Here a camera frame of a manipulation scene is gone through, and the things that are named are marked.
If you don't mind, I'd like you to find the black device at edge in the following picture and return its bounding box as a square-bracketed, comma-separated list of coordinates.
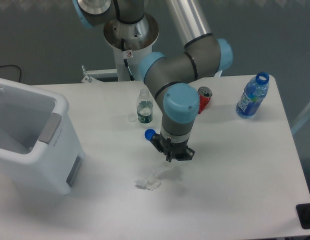
[296, 203, 310, 230]

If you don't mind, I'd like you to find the crushed red soda can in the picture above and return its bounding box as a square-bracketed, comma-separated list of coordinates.
[197, 86, 213, 114]

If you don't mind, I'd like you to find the clear green-label plastic bottle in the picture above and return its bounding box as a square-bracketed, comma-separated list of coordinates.
[136, 88, 153, 124]

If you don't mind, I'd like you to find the white frame at right edge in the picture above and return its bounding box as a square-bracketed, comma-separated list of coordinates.
[290, 101, 310, 135]

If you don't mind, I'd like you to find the blue bottle cap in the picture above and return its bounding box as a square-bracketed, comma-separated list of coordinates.
[144, 128, 156, 141]

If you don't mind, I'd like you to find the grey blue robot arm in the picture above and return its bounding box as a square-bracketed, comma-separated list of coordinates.
[73, 0, 233, 162]

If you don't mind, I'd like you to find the black cable on floor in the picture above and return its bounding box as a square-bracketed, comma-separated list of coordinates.
[0, 64, 22, 83]

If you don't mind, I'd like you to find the white paper ball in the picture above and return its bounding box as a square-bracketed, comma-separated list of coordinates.
[135, 163, 169, 191]

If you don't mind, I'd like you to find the white plastic trash bin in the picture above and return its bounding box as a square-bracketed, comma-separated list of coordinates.
[0, 78, 85, 195]

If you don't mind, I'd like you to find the black cable on pedestal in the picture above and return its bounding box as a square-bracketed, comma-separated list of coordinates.
[120, 38, 134, 81]

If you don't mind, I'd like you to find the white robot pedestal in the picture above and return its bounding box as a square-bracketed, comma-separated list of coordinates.
[104, 13, 159, 69]

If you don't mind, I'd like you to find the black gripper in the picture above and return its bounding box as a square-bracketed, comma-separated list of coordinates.
[151, 133, 195, 162]

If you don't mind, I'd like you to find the blue plastic water bottle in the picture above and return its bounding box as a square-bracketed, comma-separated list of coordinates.
[236, 72, 269, 119]

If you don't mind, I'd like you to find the white bottle cap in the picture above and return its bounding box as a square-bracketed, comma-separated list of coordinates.
[128, 113, 136, 123]

